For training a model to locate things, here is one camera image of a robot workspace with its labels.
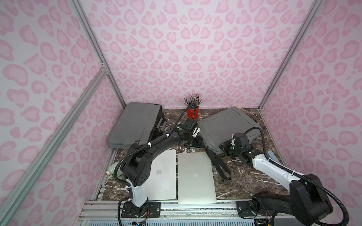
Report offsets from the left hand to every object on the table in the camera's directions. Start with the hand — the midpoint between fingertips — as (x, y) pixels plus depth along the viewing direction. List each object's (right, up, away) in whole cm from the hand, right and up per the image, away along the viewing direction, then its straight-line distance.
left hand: (203, 146), depth 84 cm
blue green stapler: (+42, -6, +2) cm, 43 cm away
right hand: (+10, 0, +2) cm, 10 cm away
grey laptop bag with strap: (+10, +7, +12) cm, 17 cm away
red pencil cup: (-4, +21, +29) cm, 36 cm away
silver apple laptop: (-24, -22, -4) cm, 32 cm away
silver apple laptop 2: (-4, -21, -2) cm, 21 cm away
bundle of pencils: (-5, +29, +22) cm, 37 cm away
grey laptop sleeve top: (-48, +12, +19) cm, 53 cm away
